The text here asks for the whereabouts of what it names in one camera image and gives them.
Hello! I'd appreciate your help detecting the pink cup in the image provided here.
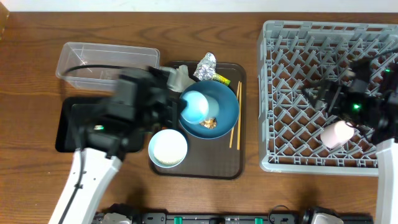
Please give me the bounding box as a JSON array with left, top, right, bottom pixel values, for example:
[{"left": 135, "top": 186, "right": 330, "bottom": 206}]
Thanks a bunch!
[{"left": 320, "top": 121, "right": 355, "bottom": 149}]

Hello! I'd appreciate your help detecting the light blue cup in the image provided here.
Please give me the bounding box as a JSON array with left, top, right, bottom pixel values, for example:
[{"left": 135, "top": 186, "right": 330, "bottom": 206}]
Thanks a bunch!
[{"left": 181, "top": 91, "right": 209, "bottom": 124}]

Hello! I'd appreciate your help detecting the dark blue plate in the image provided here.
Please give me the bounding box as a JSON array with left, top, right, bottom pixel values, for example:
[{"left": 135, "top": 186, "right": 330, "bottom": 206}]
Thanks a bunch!
[{"left": 180, "top": 80, "right": 239, "bottom": 139}]

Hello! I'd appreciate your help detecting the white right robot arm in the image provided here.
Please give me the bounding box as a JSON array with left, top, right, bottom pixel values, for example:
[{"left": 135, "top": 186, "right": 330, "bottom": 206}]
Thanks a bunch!
[{"left": 301, "top": 58, "right": 397, "bottom": 223}]

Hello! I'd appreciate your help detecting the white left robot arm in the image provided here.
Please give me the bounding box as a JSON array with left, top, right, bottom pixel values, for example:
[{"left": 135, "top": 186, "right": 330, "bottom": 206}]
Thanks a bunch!
[{"left": 50, "top": 67, "right": 185, "bottom": 223}]

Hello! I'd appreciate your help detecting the grey dishwasher rack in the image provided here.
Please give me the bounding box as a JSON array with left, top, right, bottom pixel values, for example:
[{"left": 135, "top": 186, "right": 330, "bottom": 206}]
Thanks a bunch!
[{"left": 257, "top": 21, "right": 397, "bottom": 176}]

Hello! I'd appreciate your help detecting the crumpled white napkin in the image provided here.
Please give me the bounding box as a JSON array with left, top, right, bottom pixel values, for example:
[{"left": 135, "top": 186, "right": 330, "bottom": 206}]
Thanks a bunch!
[{"left": 167, "top": 65, "right": 195, "bottom": 93}]

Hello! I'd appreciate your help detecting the clear plastic bin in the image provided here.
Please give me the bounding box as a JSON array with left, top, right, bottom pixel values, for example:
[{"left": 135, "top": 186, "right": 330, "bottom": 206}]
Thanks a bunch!
[{"left": 56, "top": 42, "right": 160, "bottom": 91}]

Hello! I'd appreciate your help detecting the light blue rice bowl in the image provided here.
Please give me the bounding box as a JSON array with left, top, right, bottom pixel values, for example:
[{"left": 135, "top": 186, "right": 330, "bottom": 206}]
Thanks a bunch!
[{"left": 148, "top": 129, "right": 188, "bottom": 169}]

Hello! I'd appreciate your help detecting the brown serving tray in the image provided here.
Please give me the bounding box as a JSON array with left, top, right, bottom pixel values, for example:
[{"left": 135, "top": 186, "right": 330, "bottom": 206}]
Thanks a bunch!
[{"left": 149, "top": 63, "right": 247, "bottom": 180}]

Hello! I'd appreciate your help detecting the brown food scrap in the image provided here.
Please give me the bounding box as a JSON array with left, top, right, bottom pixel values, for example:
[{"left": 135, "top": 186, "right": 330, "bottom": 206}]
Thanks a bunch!
[{"left": 200, "top": 118, "right": 217, "bottom": 129}]

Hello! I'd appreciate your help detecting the crumpled aluminium foil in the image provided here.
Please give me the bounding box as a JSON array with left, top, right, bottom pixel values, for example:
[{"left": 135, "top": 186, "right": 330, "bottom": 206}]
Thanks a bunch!
[{"left": 193, "top": 52, "right": 216, "bottom": 81}]

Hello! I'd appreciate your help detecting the yellow snack wrapper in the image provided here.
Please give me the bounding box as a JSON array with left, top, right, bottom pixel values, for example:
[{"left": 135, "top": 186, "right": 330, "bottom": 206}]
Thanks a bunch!
[{"left": 212, "top": 73, "right": 231, "bottom": 86}]

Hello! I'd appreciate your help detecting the wooden chopstick right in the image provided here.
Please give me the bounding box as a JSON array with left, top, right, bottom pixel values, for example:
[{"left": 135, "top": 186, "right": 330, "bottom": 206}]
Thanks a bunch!
[{"left": 236, "top": 82, "right": 242, "bottom": 150}]

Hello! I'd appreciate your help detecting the wooden chopstick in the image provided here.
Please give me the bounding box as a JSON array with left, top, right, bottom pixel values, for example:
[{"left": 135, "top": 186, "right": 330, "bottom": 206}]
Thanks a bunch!
[
  {"left": 229, "top": 80, "right": 241, "bottom": 149},
  {"left": 236, "top": 82, "right": 242, "bottom": 150}
]

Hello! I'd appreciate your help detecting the wooden chopstick left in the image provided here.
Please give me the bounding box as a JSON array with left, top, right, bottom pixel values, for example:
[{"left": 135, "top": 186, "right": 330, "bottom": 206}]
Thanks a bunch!
[{"left": 229, "top": 80, "right": 241, "bottom": 149}]

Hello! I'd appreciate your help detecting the black tray bin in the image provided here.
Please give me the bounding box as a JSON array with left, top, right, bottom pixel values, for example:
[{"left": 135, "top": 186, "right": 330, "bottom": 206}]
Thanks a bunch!
[{"left": 55, "top": 96, "right": 144, "bottom": 157}]

